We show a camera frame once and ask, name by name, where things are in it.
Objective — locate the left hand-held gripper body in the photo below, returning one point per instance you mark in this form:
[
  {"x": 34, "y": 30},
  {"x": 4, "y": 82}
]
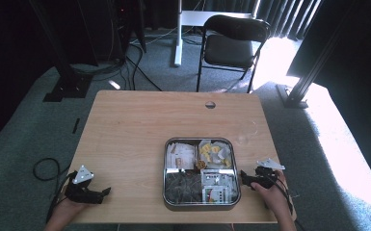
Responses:
[{"x": 80, "y": 192}]

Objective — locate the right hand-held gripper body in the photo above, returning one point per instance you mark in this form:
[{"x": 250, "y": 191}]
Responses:
[{"x": 266, "y": 179}]

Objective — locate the clear glass cup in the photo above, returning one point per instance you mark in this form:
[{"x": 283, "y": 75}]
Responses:
[{"x": 242, "y": 138}]

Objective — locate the pile of yellow-tag tea bags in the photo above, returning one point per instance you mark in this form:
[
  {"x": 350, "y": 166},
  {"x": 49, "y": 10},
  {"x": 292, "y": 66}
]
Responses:
[{"x": 213, "y": 154}]

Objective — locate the clear lid with gold knob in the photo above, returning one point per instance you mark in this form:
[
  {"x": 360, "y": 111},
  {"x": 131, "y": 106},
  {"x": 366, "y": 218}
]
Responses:
[{"x": 200, "y": 164}]

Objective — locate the dark square tea box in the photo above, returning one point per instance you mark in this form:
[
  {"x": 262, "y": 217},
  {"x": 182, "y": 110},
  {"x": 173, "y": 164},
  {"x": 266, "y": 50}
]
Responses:
[{"x": 170, "y": 207}]

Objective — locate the person's right hand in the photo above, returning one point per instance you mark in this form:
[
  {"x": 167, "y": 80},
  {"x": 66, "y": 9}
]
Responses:
[{"x": 276, "y": 199}]

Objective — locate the person's left hand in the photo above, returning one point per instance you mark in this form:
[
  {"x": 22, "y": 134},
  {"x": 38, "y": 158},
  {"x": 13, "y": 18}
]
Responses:
[{"x": 67, "y": 210}]

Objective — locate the pile of green-print white packets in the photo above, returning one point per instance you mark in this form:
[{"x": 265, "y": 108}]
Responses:
[{"x": 220, "y": 187}]

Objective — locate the pile of dark tea bags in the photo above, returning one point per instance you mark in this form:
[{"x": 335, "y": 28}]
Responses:
[{"x": 183, "y": 187}]

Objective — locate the black tape strip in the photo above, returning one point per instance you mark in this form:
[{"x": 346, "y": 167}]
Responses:
[{"x": 76, "y": 125}]

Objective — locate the pile of white tea packets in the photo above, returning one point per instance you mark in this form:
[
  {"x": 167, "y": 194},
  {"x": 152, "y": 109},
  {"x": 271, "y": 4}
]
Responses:
[{"x": 180, "y": 155}]

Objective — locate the black metal profile stand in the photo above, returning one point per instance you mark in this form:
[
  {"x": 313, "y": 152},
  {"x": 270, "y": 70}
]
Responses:
[{"x": 297, "y": 96}]

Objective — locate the black floor stand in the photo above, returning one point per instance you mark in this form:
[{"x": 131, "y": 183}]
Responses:
[{"x": 67, "y": 85}]

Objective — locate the black folding chair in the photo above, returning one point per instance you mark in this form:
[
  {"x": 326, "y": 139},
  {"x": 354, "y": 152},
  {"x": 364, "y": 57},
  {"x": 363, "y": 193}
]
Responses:
[{"x": 228, "y": 48}]

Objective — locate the black equipment rack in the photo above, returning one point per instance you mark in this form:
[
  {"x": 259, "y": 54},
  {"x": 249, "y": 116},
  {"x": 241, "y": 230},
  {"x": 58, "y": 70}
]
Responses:
[{"x": 122, "y": 29}]

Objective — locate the grey curtain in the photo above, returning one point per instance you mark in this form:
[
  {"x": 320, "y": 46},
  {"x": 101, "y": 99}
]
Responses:
[{"x": 279, "y": 16}]

